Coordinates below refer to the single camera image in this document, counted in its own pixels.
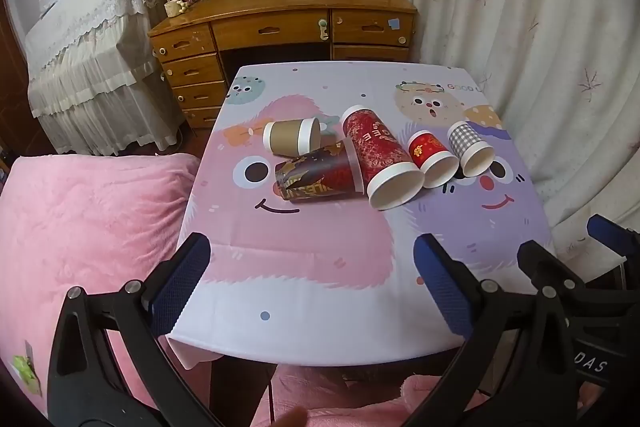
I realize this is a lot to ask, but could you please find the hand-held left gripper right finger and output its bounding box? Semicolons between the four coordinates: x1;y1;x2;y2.
412;233;577;427

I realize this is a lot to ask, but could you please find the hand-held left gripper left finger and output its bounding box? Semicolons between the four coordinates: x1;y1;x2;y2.
47;232;217;427

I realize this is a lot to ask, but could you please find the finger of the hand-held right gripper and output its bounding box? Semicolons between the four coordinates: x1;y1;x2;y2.
517;240;587;296
587;214;640;259

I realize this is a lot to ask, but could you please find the small red paper cup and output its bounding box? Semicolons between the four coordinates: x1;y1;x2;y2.
407;130;460;189

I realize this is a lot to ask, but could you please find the grey checked paper cup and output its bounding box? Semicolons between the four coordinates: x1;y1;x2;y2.
446;120;496;180

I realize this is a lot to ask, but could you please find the large red paper cup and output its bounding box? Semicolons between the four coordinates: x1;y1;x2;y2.
341;105;426;212

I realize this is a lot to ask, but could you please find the dark gold-print cup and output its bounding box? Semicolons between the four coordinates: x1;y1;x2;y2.
274;139;366;204

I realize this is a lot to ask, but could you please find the brown paper cup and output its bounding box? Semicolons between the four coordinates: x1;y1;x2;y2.
262;117;322;156

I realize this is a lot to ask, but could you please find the pink fleece blanket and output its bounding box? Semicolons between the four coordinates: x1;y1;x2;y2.
0;152;213;427

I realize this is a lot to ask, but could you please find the cartoon printed tablecloth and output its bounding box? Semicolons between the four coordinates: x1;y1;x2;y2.
167;62;557;368

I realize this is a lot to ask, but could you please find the pink fleece clothing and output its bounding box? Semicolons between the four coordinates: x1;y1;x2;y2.
252;364;503;427

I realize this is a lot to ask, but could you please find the green sticker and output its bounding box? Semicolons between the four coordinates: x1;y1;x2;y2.
11;341;42;396

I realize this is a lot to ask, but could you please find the white floral curtain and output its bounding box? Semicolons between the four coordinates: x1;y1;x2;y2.
404;0;640;280

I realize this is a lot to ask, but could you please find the lace-covered piano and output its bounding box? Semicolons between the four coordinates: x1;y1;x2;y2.
24;0;187;156

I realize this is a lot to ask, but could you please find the wooden desk with drawers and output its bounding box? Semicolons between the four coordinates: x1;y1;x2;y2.
148;0;419;130

